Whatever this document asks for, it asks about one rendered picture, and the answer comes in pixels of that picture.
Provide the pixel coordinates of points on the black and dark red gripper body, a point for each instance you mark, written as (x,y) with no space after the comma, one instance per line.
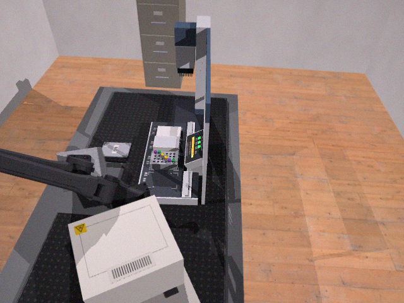
(115,205)

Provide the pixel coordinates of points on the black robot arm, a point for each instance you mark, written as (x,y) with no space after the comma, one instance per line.
(80,180)

